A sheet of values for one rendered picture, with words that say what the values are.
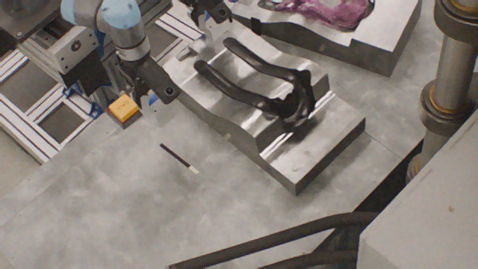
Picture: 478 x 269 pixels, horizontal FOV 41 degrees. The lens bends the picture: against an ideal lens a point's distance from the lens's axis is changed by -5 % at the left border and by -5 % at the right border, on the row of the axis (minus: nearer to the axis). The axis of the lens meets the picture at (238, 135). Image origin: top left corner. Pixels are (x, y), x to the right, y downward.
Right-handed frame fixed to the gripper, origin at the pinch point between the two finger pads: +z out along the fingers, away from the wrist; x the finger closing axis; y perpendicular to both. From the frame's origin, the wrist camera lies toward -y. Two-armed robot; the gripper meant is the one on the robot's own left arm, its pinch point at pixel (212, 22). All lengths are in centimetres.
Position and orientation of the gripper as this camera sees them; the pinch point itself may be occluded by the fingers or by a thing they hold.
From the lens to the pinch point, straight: 182.2
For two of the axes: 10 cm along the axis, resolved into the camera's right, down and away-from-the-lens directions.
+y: -7.1, -6.2, 3.5
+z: 1.2, 3.8, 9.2
